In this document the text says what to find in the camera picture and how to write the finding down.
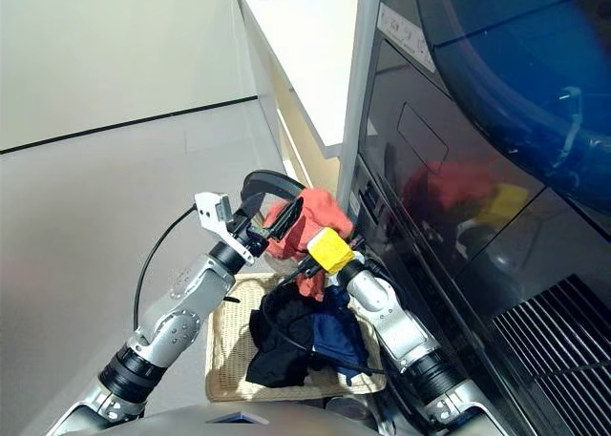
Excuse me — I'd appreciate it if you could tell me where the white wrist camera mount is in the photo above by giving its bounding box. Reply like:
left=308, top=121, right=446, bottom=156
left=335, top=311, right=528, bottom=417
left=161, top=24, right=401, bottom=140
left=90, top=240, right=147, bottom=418
left=193, top=191, right=258, bottom=266

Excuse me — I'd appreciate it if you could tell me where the yellow wrist camera mount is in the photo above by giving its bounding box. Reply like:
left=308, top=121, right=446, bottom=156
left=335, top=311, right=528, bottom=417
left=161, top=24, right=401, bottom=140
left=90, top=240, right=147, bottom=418
left=306, top=226, right=357, bottom=274

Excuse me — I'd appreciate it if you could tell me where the silver robot leg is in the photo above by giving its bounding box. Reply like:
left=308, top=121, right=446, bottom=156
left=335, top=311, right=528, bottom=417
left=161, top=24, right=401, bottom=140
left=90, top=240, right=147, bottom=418
left=324, top=395, right=378, bottom=426

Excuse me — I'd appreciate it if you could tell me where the round washing machine door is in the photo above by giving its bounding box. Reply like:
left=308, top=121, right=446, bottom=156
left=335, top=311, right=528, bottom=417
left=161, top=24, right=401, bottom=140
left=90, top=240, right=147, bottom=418
left=240, top=170, right=309, bottom=227

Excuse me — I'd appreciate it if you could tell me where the dark blue glass dryer door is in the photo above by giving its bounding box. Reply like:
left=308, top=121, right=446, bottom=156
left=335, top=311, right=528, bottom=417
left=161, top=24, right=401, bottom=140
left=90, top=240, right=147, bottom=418
left=413, top=0, right=611, bottom=246

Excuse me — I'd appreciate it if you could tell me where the white label strip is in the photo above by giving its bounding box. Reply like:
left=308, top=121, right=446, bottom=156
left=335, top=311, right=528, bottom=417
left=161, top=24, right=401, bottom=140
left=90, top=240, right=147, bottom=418
left=376, top=4, right=436, bottom=73

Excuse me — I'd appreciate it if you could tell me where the blue garment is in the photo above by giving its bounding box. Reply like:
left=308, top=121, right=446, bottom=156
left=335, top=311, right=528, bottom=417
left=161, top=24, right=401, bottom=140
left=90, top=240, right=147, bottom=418
left=309, top=287, right=371, bottom=387

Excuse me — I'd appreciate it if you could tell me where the pale woven basket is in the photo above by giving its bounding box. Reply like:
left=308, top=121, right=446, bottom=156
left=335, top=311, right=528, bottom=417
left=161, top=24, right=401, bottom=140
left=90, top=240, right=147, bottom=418
left=204, top=271, right=388, bottom=403

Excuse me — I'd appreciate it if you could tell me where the black garment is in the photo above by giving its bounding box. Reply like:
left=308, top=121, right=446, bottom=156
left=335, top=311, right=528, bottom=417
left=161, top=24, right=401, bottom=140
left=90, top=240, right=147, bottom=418
left=245, top=282, right=330, bottom=389

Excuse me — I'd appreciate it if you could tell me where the silver robot torso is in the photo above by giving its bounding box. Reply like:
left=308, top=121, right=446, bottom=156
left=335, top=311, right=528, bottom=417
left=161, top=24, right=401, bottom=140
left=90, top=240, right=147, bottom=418
left=95, top=400, right=388, bottom=436

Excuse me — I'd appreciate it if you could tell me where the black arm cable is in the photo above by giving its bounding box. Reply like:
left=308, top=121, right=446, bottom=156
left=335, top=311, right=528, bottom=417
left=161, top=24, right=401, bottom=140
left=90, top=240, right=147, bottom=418
left=132, top=204, right=200, bottom=335
left=260, top=263, right=411, bottom=384

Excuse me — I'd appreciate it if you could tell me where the white counter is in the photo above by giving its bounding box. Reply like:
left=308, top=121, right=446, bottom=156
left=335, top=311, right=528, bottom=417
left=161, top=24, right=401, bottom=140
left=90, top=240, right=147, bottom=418
left=231, top=0, right=362, bottom=189

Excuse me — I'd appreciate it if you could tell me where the red garment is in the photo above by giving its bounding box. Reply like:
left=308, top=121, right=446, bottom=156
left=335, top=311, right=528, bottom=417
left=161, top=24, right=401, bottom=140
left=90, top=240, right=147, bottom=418
left=264, top=187, right=357, bottom=303

